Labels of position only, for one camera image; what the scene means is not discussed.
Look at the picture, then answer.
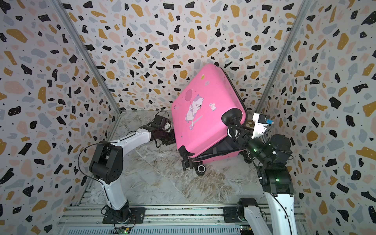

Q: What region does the pink hard-shell suitcase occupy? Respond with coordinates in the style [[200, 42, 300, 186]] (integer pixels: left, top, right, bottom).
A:
[[171, 64, 250, 176]]

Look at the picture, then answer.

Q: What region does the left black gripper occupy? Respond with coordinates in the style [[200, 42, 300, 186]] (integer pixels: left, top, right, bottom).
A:
[[160, 129, 184, 146]]

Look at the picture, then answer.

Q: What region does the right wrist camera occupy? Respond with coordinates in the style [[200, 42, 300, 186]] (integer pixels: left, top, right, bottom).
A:
[[252, 113, 274, 139]]

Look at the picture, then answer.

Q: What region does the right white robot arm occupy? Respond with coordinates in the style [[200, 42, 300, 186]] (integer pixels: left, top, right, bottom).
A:
[[229, 124, 298, 235]]

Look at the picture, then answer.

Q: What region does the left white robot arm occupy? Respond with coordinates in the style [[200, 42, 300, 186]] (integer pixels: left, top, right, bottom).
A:
[[89, 114, 175, 224]]

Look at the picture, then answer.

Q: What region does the right aluminium corner post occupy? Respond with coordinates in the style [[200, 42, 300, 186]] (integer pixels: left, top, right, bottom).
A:
[[255, 0, 312, 113]]

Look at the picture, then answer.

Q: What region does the aluminium corner post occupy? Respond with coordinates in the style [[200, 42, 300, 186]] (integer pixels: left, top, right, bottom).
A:
[[255, 0, 312, 113], [51, 0, 121, 115]]

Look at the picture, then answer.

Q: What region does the left aluminium corner post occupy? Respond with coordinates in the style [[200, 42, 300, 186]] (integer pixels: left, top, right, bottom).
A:
[[51, 0, 121, 115]]

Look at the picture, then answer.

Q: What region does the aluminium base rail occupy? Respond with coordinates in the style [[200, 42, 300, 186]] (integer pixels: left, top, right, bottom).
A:
[[56, 203, 310, 235]]

